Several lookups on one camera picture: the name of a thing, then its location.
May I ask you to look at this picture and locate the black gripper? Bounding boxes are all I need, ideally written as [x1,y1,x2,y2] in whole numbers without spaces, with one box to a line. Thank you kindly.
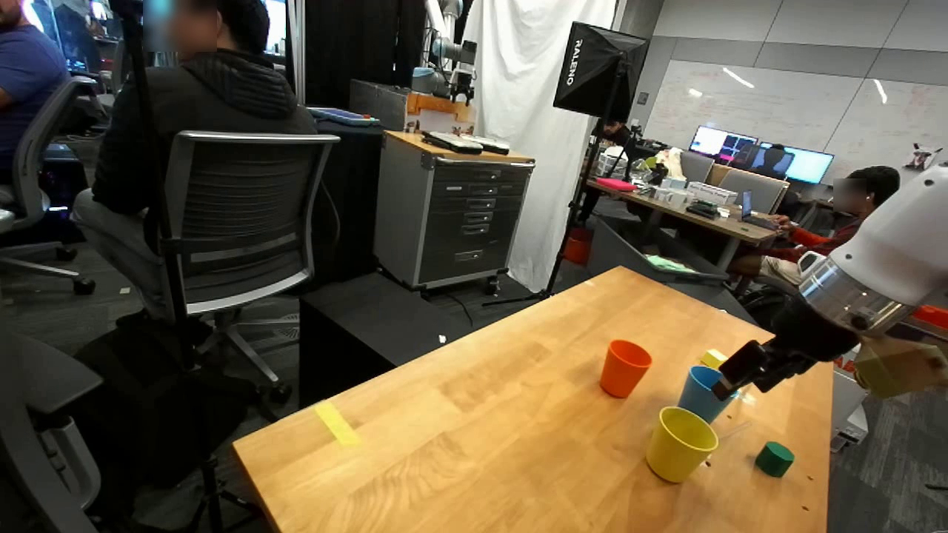
[709,303,866,404]

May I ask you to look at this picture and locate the blue plastic cup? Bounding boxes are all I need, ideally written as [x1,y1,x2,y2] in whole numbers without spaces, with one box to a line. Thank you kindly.
[677,364,739,428]

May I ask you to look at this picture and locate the yellow plastic cup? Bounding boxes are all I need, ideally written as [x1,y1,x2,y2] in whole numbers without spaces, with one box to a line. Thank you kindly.
[643,404,724,486]

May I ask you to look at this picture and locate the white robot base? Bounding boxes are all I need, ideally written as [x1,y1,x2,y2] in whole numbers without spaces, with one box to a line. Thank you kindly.
[829,369,872,446]

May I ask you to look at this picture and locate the green cylinder block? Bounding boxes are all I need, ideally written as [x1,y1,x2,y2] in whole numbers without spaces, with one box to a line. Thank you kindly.
[754,438,798,481]

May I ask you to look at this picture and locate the orange plastic cup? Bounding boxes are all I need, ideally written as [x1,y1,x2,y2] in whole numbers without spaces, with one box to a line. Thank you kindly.
[598,338,655,404]

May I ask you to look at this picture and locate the cluttered background desk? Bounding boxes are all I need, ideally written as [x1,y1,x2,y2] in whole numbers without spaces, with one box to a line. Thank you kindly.
[591,147,783,277]

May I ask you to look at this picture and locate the red container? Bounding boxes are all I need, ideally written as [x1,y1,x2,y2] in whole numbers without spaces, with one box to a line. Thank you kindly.
[563,224,597,266]

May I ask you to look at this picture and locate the person in red shirt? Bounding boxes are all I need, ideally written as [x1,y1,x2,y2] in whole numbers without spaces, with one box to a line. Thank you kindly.
[767,163,903,292]

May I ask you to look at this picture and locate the row of background monitors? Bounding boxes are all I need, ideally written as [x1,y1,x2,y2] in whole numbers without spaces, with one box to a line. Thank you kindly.
[689,124,840,189]

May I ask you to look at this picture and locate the black light stand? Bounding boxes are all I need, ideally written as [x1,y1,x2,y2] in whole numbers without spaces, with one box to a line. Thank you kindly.
[542,115,612,299]

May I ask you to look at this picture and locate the grey drawer cabinet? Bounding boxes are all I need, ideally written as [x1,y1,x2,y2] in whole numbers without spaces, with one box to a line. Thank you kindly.
[370,132,539,295]

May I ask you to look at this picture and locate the black softbox light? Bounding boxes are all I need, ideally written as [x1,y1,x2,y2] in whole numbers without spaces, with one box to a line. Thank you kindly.
[552,21,652,124]

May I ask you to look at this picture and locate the white curtain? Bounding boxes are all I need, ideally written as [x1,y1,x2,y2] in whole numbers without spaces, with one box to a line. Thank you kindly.
[463,0,625,295]

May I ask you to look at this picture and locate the orange cardboard box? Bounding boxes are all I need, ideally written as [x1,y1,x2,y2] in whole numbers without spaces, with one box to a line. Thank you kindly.
[400,90,478,141]

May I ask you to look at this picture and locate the yellow tape strip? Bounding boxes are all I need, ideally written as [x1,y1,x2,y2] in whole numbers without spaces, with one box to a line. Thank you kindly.
[314,401,366,454]

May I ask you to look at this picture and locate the grey mesh office chair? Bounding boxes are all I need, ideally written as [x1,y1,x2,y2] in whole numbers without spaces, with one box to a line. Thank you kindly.
[160,129,343,389]

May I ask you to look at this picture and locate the person in black jacket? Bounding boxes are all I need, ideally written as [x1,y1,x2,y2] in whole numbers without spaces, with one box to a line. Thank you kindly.
[92,0,320,219]

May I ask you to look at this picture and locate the person in blue shirt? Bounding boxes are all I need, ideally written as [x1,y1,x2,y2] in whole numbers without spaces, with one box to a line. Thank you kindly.
[0,0,71,189]

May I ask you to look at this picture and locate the yellowish wrist camera box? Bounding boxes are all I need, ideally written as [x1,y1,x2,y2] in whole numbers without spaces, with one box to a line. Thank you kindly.
[853,338,948,401]

